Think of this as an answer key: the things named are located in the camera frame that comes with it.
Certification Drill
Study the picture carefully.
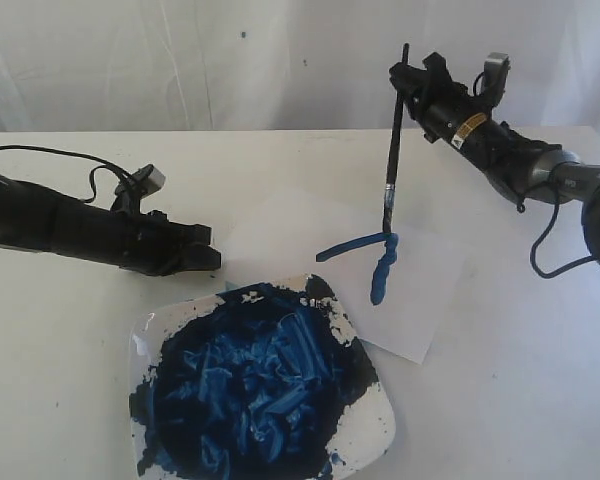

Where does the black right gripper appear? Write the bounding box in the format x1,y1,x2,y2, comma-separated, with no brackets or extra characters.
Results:
389,52,510,160

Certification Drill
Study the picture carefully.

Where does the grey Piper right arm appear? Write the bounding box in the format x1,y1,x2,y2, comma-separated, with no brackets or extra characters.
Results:
389,52,600,279

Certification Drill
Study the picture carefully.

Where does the white backdrop cloth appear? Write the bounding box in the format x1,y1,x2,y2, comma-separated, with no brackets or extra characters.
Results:
0,1,600,134

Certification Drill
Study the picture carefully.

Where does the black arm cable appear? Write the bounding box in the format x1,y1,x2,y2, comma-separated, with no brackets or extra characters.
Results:
528,199,600,280
0,144,141,204

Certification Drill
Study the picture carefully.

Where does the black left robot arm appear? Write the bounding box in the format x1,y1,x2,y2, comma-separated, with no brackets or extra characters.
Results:
0,164,221,276

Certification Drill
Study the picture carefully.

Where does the white square plate blue paint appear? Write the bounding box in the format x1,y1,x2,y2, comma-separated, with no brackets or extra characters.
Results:
129,274,396,479

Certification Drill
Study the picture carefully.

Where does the white paper sheet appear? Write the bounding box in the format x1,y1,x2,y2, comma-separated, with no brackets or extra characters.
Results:
222,189,466,363

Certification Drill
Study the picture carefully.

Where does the black paintbrush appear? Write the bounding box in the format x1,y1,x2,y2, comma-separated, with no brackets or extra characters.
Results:
379,43,411,236

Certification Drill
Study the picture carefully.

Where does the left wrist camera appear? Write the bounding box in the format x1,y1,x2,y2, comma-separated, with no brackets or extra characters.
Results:
130,164,166,198

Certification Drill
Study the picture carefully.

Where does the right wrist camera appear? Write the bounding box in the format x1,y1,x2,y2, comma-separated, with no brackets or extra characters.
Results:
472,52,511,110

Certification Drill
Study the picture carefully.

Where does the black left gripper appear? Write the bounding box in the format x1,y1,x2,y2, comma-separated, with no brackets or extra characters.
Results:
109,211,222,276

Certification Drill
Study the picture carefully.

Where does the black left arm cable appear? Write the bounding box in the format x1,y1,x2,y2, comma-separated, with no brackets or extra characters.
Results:
0,144,141,204

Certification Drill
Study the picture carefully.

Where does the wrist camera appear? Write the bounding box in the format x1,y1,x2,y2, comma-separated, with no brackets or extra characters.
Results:
130,164,166,198
472,52,511,110

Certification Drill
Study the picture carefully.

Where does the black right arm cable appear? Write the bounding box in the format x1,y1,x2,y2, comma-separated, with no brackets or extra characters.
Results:
528,199,600,280

